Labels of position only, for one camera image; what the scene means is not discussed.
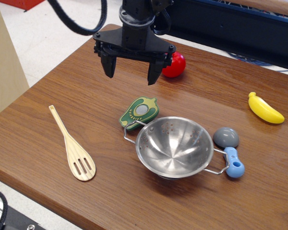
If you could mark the light plywood panel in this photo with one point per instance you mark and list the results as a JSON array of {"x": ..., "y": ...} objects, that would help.
[{"x": 13, "y": 82}]

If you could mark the steel colander with wire handles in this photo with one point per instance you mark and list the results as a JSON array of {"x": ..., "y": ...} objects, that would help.
[{"x": 175, "y": 147}]

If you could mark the aluminium base with cable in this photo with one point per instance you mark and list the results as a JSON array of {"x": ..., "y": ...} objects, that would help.
[{"x": 11, "y": 219}]

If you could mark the yellow toy banana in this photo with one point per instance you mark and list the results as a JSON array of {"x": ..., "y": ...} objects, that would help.
[{"x": 263, "y": 110}]

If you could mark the green toy pepper slice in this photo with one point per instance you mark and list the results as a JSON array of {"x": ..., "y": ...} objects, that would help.
[{"x": 142, "y": 109}]

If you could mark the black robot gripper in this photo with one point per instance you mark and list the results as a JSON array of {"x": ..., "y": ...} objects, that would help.
[{"x": 135, "y": 40}]

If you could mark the red box on floor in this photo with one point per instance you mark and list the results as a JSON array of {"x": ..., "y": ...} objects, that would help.
[{"x": 22, "y": 4}]

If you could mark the red toy apple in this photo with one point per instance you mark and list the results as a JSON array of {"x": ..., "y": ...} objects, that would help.
[{"x": 177, "y": 66}]

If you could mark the grey blue measuring scoop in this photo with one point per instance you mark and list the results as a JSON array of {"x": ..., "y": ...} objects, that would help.
[{"x": 228, "y": 139}]

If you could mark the wooden slotted spatula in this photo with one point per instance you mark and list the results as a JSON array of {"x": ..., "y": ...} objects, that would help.
[{"x": 80, "y": 162}]

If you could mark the black metal frame rail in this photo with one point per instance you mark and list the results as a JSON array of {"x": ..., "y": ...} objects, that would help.
[{"x": 225, "y": 25}]

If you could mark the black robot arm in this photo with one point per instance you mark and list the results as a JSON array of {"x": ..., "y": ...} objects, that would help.
[{"x": 142, "y": 8}]

